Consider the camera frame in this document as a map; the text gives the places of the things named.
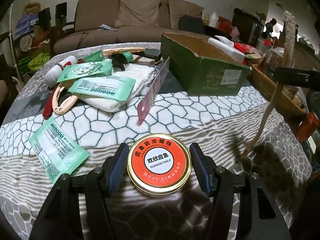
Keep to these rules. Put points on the green cardboard box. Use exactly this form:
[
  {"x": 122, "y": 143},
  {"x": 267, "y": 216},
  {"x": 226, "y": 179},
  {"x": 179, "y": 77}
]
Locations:
[{"x": 201, "y": 68}]

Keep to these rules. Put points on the wooden back scratcher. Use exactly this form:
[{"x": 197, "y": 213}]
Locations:
[{"x": 122, "y": 50}]

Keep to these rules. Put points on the patterned table blanket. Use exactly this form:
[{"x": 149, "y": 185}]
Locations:
[{"x": 219, "y": 124}]

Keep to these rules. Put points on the green tea packet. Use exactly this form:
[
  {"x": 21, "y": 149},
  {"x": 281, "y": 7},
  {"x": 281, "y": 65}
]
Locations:
[{"x": 76, "y": 71}]

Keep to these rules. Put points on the red snack bag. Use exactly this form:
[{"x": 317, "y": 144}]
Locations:
[{"x": 249, "y": 51}]

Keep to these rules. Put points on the beige wrapped bar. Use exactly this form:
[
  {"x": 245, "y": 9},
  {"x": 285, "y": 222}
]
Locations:
[{"x": 137, "y": 59}]

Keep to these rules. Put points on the papers on sofa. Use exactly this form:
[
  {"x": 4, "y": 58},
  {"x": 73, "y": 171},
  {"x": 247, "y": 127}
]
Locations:
[{"x": 107, "y": 27}]

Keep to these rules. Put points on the white folded towel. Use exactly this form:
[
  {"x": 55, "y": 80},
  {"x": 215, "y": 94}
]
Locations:
[{"x": 143, "y": 76}]

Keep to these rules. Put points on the round white clock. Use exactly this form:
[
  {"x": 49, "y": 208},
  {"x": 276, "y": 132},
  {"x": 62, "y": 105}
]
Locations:
[{"x": 26, "y": 42}]

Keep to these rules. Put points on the mint wipes pack loose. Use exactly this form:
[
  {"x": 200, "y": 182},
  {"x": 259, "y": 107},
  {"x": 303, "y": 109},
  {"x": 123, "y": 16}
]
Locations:
[{"x": 56, "y": 151}]

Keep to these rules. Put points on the white plastic bottle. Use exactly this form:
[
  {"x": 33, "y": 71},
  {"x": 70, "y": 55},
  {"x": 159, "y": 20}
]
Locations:
[{"x": 53, "y": 74}]

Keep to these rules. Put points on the beige sofa cushion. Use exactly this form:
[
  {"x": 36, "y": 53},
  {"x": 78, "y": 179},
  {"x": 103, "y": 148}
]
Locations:
[{"x": 138, "y": 13}]

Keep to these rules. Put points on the black hair brush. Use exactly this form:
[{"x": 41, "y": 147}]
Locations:
[{"x": 119, "y": 61}]

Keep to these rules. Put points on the mint wet wipes pack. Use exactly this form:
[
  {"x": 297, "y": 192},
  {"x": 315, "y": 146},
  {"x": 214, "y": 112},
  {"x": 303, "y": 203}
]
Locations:
[{"x": 110, "y": 87}]

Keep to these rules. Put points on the white tissue box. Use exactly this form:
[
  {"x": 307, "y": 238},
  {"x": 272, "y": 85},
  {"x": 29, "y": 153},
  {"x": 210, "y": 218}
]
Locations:
[{"x": 227, "y": 47}]

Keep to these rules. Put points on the dark cushion on sofa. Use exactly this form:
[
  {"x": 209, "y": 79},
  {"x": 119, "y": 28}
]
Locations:
[{"x": 191, "y": 24}]

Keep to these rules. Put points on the dark green small box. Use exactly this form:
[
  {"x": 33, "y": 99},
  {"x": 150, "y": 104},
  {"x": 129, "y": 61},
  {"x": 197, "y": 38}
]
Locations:
[{"x": 154, "y": 54}]

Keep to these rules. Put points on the brown sofa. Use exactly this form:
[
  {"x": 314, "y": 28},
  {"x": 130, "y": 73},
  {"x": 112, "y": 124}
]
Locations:
[{"x": 100, "y": 22}]

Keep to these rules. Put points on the red handled tool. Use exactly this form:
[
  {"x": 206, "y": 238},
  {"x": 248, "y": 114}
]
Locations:
[{"x": 48, "y": 109}]

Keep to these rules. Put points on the white jug on shelf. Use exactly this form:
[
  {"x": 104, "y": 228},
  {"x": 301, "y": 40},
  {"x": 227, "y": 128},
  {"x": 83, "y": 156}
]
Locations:
[{"x": 213, "y": 20}]

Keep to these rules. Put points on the orange lid gold tin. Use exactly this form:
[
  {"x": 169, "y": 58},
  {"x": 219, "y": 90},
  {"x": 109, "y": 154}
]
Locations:
[{"x": 159, "y": 164}]

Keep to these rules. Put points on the wicker basket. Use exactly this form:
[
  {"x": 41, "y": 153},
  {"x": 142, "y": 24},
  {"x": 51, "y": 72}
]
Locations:
[{"x": 261, "y": 82}]

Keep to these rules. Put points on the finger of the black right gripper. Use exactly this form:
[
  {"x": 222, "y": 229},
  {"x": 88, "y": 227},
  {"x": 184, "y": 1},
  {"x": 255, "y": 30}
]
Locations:
[{"x": 298, "y": 77}]

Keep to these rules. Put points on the worn wooden stick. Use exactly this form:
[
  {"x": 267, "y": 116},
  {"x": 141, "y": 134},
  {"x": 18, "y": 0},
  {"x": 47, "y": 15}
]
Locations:
[{"x": 290, "y": 37}]

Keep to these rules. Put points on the pink white long package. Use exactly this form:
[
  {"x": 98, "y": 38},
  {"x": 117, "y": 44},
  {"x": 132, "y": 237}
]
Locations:
[{"x": 146, "y": 103}]

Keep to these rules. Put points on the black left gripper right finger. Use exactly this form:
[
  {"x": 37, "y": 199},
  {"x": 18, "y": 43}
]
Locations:
[{"x": 259, "y": 217}]

